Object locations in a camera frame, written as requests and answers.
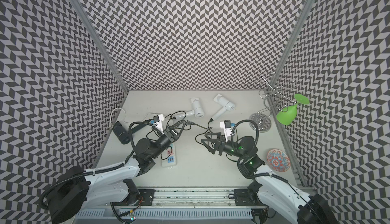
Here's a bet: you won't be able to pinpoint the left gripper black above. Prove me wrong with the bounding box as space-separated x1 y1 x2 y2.
151 120 186 160

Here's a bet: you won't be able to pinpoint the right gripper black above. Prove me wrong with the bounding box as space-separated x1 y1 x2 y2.
201 132 247 160

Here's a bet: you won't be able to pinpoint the white blow dryer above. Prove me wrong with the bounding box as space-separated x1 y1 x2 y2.
210 94 236 122
174 98 205 120

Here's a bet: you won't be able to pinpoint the white power strip colourful sockets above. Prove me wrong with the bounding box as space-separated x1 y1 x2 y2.
161 127 177 168

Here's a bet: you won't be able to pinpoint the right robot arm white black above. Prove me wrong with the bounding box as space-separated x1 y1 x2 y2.
201 119 338 224

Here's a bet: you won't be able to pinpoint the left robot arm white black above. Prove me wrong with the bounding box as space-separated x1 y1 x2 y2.
38 120 187 224

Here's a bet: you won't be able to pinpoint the colourful patterned ceramic bowl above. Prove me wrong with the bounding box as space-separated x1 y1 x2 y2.
267 149 291 172

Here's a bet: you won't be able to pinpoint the green plastic wine glass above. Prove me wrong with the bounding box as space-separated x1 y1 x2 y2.
276 94 310 126

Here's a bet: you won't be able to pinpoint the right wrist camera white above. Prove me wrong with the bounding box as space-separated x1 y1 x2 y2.
219 120 235 142

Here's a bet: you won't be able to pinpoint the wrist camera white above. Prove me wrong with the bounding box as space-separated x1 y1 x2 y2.
219 120 235 142
151 114 165 132

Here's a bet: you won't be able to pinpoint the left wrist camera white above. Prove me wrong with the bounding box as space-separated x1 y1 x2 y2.
151 114 165 132

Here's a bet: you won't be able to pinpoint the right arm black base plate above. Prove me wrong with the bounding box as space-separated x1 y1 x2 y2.
233 188 262 206

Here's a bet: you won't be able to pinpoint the white cable at wall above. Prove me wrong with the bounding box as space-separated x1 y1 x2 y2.
109 107 153 130

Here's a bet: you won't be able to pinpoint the aluminium front rail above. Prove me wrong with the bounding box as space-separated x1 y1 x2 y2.
119 187 266 208

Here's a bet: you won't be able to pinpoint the metal wire glass rack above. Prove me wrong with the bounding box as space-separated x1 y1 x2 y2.
257 72 298 107

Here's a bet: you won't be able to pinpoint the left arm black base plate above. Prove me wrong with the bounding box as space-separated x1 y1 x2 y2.
131 188 155 207

